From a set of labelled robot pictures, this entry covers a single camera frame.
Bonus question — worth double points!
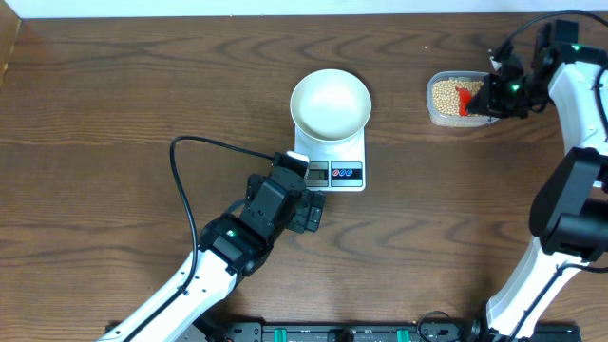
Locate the red plastic measuring scoop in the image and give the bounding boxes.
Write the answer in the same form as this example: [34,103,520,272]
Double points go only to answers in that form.
[455,86,473,117]

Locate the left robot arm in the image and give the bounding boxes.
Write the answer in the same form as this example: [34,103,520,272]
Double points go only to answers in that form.
[100,169,326,341]

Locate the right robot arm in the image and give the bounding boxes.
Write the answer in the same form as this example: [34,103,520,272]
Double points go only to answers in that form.
[466,10,607,341]

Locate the white digital kitchen scale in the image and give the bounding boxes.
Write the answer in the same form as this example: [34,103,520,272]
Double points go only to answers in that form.
[294,127,366,192]

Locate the white round bowl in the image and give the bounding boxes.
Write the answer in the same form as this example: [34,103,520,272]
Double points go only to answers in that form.
[290,68,372,143]

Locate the clear plastic container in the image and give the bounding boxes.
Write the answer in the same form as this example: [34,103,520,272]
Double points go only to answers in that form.
[427,71,498,128]

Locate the soybeans in container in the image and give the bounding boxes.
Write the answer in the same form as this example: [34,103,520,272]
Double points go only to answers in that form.
[431,80,484,117]

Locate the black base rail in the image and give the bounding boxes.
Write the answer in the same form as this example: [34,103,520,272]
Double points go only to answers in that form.
[176,318,481,342]

